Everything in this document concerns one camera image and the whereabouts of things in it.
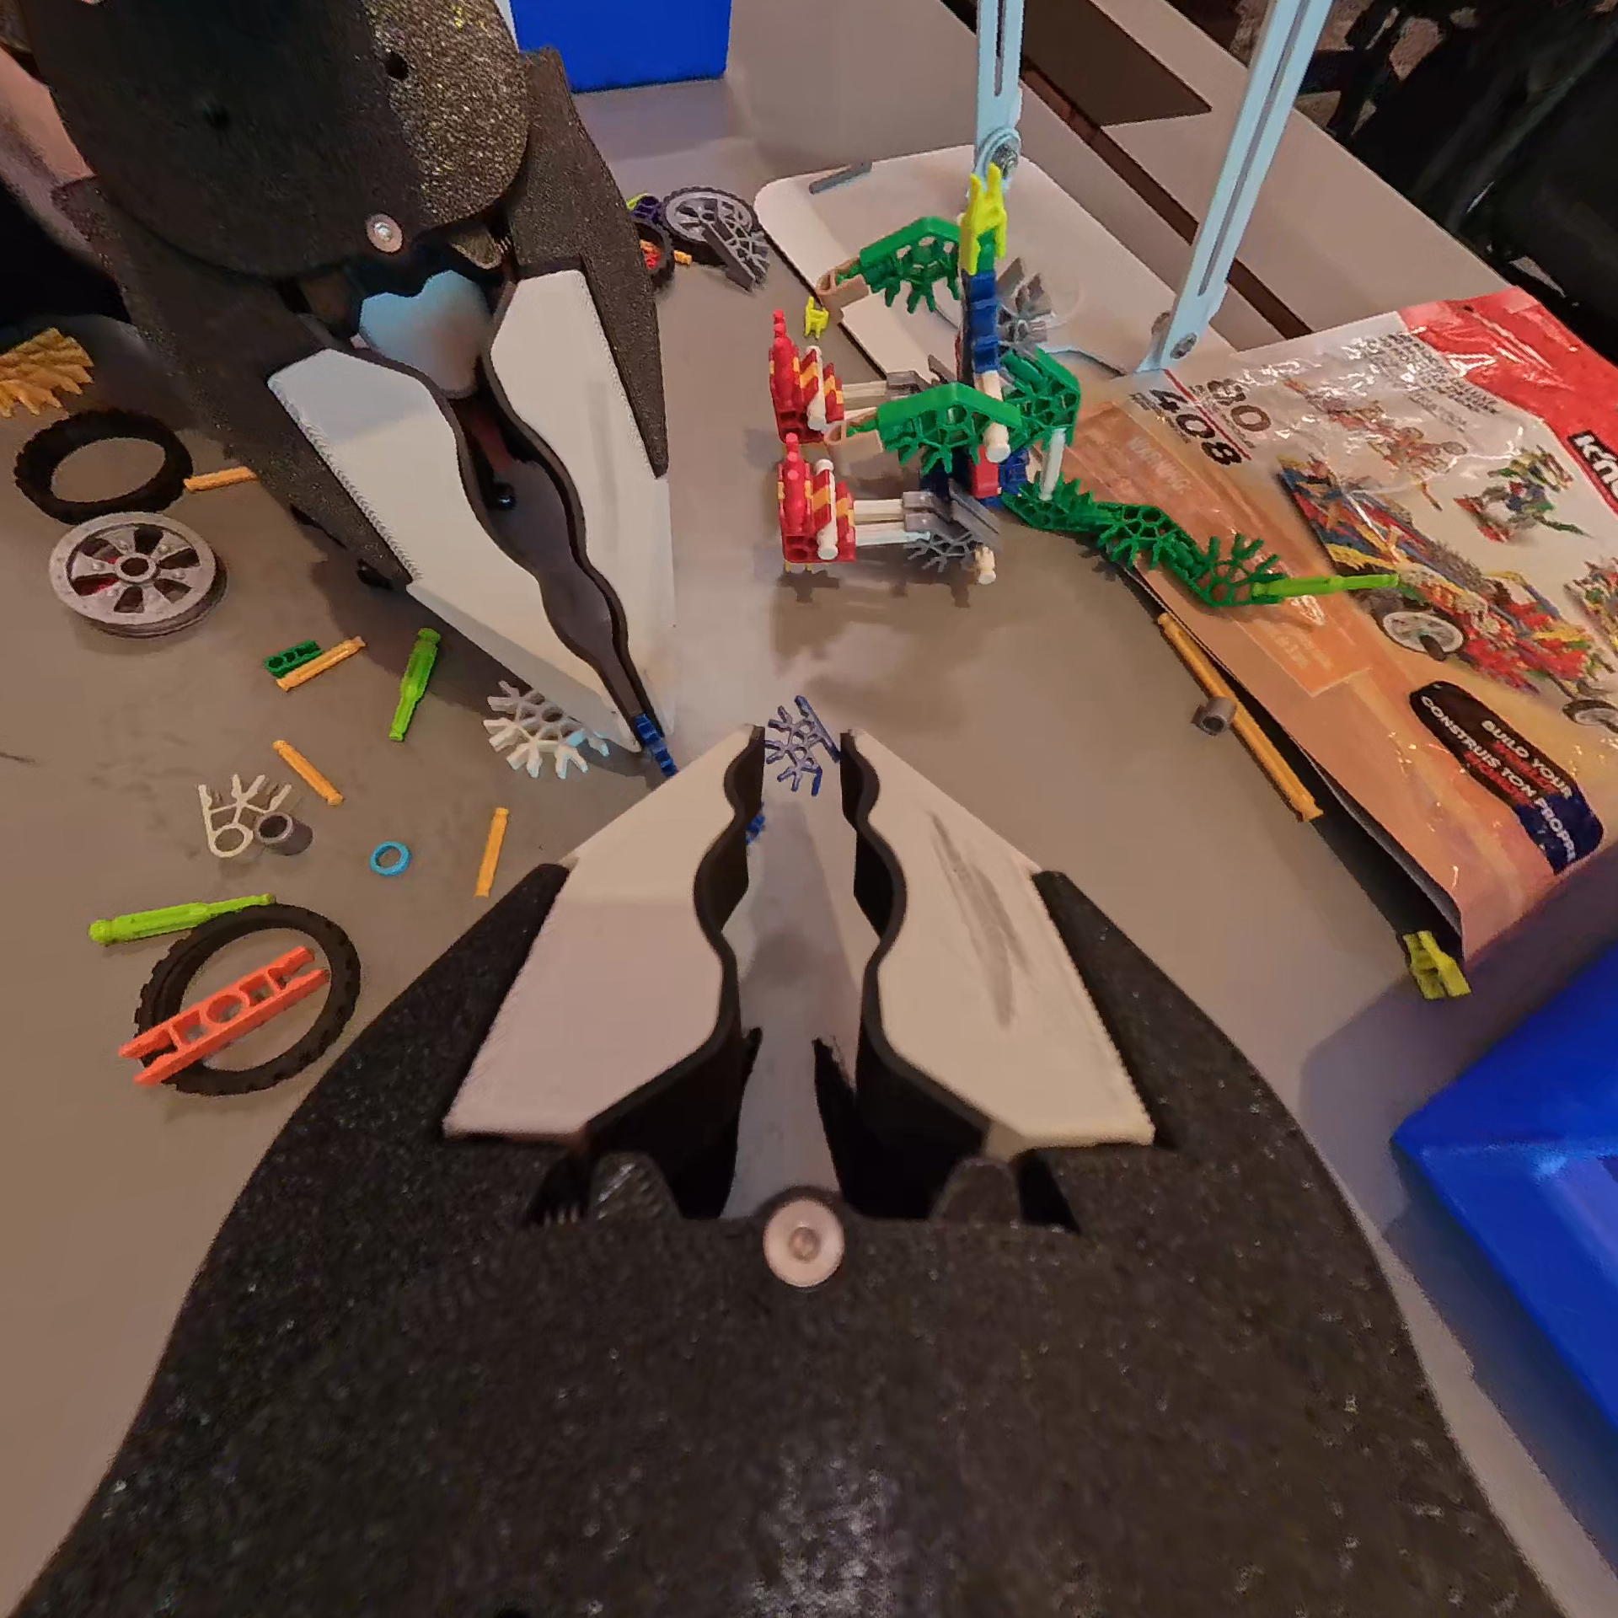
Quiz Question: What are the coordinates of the white triangular connector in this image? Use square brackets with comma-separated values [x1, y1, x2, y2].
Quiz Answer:
[196, 773, 297, 862]

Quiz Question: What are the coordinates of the orange ladder connector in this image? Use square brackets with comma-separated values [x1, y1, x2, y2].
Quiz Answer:
[118, 947, 333, 1089]

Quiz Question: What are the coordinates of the red printed toy package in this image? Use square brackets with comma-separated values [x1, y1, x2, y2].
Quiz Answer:
[1062, 288, 1618, 974]

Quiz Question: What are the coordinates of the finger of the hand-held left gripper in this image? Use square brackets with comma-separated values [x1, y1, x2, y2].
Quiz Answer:
[265, 344, 645, 753]
[485, 266, 679, 752]

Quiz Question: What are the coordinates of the white snowflake connector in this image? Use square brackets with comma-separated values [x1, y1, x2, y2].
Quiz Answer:
[485, 682, 611, 779]

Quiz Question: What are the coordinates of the person's left hand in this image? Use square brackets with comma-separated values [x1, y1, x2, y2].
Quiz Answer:
[0, 51, 97, 177]

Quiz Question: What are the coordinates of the multicoloured construction toy model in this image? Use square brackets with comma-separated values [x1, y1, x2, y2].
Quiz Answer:
[765, 171, 1401, 614]

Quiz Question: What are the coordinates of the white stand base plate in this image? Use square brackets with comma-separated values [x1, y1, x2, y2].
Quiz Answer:
[753, 144, 1233, 381]

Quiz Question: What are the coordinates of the black office chair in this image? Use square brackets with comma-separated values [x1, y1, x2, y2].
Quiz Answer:
[1316, 0, 1618, 336]

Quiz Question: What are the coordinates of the silver wheel hub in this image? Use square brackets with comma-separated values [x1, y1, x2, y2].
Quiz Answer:
[49, 510, 230, 640]

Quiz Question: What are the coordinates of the lime green plastic rod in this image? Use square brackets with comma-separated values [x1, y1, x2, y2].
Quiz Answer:
[387, 628, 444, 744]
[89, 892, 277, 947]

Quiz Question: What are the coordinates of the long yellow rod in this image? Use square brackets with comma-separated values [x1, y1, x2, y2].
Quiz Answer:
[1157, 608, 1324, 823]

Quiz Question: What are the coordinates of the yellow connector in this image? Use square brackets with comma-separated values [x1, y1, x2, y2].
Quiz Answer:
[0, 325, 97, 419]

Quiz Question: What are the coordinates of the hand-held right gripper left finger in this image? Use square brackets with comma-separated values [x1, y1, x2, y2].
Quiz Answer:
[444, 728, 769, 1178]

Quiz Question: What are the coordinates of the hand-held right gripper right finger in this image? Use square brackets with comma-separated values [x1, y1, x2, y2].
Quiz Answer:
[838, 729, 1159, 1163]

